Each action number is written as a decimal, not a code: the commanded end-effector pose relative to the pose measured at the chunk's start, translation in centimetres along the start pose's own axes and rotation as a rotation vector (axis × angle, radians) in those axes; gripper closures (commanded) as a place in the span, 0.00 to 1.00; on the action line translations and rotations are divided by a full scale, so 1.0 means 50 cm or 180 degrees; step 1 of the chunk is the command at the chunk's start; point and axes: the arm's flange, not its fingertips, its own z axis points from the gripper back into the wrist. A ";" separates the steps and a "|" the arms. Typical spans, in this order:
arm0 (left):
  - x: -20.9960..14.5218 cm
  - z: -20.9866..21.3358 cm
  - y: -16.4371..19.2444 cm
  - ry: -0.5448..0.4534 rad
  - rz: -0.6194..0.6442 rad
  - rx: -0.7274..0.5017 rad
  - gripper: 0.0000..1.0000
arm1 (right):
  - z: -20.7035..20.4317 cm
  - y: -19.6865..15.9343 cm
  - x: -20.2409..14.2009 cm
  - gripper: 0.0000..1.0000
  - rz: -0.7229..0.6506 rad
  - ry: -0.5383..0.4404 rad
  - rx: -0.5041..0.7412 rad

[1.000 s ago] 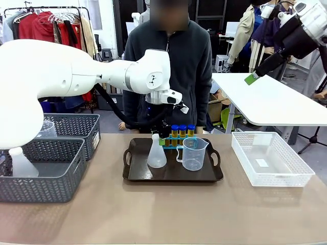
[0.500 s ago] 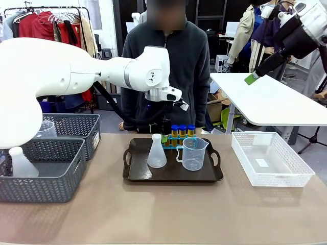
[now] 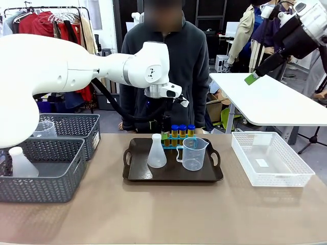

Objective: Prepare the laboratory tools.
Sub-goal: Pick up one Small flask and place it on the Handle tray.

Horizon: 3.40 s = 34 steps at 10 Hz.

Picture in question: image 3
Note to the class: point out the white label inside basket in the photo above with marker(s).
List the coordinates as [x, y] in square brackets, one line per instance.
[261, 162]

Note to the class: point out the white round-cornered table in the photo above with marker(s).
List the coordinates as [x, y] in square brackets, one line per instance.
[270, 102]

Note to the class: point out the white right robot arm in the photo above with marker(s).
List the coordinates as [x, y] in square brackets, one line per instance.
[315, 18]

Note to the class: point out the blue plastic crate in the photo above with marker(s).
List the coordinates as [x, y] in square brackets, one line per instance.
[44, 106]

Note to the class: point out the translucent white conical flask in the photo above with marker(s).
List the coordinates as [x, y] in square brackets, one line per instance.
[21, 166]
[156, 155]

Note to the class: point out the white perforated plastic basket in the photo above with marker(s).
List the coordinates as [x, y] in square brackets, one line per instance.
[276, 176]

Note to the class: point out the black hanging scarf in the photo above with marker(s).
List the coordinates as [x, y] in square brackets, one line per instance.
[70, 32]

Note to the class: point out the red hanging dress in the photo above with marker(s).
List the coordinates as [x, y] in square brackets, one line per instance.
[38, 25]

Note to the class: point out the dark brown serving tray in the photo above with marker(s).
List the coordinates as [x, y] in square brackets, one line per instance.
[171, 176]

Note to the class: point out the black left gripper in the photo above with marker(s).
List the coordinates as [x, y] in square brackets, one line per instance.
[167, 107]

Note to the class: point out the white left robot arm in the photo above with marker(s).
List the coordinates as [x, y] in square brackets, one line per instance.
[38, 66]

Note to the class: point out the large grey woven-pattern basket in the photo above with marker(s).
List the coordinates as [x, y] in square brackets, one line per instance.
[38, 189]

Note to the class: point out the beige hanging garment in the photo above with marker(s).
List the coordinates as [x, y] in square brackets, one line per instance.
[89, 35]

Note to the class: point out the black tripod stand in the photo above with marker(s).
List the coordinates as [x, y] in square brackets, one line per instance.
[313, 139]

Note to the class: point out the blue test tube rack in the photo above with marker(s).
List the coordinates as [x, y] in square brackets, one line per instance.
[169, 145]

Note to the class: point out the black clothes rack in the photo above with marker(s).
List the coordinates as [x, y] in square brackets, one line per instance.
[87, 15]

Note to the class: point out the grey storage bin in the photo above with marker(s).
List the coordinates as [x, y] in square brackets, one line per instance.
[104, 102]

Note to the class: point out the beige coat mannequin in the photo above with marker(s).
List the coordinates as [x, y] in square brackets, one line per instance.
[242, 33]

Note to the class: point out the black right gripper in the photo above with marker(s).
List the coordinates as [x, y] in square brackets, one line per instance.
[296, 40]

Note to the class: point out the brown cardboard box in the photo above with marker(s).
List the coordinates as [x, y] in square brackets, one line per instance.
[215, 108]

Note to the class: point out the green plastic chair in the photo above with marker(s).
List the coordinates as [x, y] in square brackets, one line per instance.
[227, 117]

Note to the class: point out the clear plastic measuring beaker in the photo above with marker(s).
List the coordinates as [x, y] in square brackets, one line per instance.
[46, 128]
[192, 155]

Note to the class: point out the pale blue hanging garment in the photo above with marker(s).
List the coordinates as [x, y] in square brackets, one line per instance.
[7, 26]

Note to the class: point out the person in dark fleece jacket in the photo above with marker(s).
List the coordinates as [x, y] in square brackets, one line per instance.
[191, 63]

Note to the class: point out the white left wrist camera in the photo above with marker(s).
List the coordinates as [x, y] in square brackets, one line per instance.
[172, 90]

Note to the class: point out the white computer case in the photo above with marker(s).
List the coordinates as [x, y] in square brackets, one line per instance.
[222, 63]

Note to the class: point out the grey basket with sticker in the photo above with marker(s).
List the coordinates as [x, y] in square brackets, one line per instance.
[76, 125]

